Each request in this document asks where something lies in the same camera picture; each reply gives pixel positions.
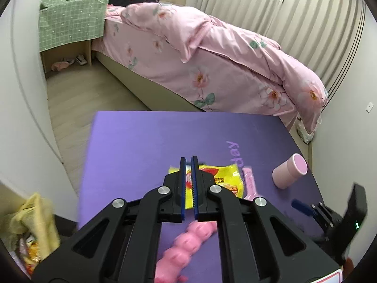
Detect yellow snack packet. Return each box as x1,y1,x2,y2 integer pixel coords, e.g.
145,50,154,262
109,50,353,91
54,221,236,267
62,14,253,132
168,163,246,210

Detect pink slipper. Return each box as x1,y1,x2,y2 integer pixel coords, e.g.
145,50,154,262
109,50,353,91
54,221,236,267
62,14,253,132
51,59,75,72

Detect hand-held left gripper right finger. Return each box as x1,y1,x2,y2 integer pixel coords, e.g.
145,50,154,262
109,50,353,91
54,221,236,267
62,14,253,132
191,155,344,283

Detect green checked cloth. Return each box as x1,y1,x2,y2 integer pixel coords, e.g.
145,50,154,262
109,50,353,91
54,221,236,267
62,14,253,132
39,0,108,52

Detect striped curtain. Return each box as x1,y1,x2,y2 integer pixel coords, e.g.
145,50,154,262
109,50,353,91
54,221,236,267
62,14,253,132
200,0,367,107

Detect pink cylindrical cup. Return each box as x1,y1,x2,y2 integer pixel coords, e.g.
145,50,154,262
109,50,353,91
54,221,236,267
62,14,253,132
271,153,308,190

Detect yellow trash bag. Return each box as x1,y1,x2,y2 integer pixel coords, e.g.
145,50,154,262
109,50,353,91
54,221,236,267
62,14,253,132
0,193,61,278

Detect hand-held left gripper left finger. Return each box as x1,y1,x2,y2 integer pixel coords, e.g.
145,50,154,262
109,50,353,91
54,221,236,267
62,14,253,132
31,156,187,283

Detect small pink wrapper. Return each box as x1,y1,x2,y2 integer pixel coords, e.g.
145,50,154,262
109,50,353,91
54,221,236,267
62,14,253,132
242,166,260,201

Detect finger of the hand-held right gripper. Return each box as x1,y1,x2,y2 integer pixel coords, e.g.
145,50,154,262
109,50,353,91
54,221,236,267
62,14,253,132
291,199,317,216

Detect beige bed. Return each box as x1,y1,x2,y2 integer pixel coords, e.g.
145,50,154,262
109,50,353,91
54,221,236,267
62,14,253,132
91,0,313,152

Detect white plastic bag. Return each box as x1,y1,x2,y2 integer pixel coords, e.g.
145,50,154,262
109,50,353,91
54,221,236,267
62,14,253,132
296,119,314,144

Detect purple mat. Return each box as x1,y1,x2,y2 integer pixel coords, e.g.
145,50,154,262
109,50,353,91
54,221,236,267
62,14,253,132
77,110,327,283

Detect pink floral duvet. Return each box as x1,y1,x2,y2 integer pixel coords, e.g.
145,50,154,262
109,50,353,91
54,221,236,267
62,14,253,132
102,2,329,133

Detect wooden nightstand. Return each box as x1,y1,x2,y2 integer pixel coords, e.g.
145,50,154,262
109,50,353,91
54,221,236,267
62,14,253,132
40,37,93,74

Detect pink blister tray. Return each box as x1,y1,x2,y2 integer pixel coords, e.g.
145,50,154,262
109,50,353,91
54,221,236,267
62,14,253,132
155,221,218,283

